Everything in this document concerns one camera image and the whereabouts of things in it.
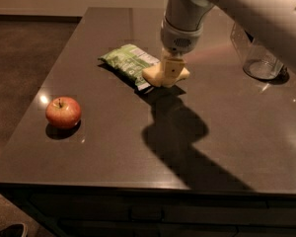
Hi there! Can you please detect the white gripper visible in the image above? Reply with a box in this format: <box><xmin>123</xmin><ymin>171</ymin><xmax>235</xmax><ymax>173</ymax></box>
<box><xmin>160</xmin><ymin>18</ymin><xmax>203</xmax><ymax>87</ymax></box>

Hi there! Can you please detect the yellow sponge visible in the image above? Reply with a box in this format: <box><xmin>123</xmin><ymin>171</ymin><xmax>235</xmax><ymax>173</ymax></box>
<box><xmin>142</xmin><ymin>63</ymin><xmax>189</xmax><ymax>88</ymax></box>

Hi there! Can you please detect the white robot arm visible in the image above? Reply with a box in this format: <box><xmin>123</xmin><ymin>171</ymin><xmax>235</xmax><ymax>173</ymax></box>
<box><xmin>161</xmin><ymin>0</ymin><xmax>296</xmax><ymax>74</ymax></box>

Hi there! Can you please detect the green jalapeno chip bag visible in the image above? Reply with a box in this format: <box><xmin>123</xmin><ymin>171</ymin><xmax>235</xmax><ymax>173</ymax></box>
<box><xmin>99</xmin><ymin>44</ymin><xmax>160</xmax><ymax>92</ymax></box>

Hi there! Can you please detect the clear glass jar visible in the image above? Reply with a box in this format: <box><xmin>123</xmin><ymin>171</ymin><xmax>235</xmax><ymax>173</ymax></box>
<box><xmin>230</xmin><ymin>24</ymin><xmax>287</xmax><ymax>81</ymax></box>

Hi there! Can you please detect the red apple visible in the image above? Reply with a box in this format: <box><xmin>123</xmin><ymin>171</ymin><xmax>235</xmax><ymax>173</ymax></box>
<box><xmin>45</xmin><ymin>97</ymin><xmax>82</xmax><ymax>129</ymax></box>

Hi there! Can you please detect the black shoe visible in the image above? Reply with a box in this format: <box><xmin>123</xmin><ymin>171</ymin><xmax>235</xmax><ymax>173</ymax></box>
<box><xmin>0</xmin><ymin>223</ymin><xmax>28</xmax><ymax>237</ymax></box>

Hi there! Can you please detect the dark drawer handle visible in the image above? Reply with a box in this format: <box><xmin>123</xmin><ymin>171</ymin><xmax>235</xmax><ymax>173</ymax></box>
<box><xmin>129</xmin><ymin>205</ymin><xmax>164</xmax><ymax>222</ymax></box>

